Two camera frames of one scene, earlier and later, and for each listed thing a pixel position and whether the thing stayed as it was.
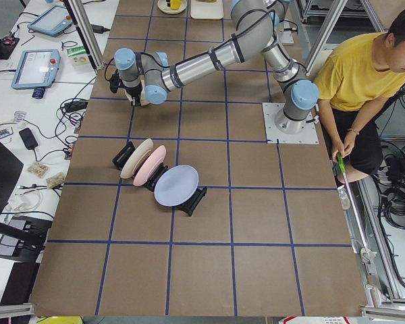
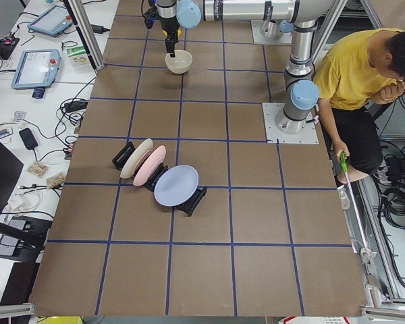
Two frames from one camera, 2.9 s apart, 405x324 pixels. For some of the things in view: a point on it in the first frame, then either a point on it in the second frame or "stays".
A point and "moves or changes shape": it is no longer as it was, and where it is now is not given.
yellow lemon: x=175 y=4 moves or changes shape
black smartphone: x=28 y=138 stays
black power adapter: x=75 y=105 stays
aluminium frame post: x=86 y=32 stays
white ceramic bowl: x=143 y=96 -> x=180 y=63
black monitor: x=3 y=170 stays
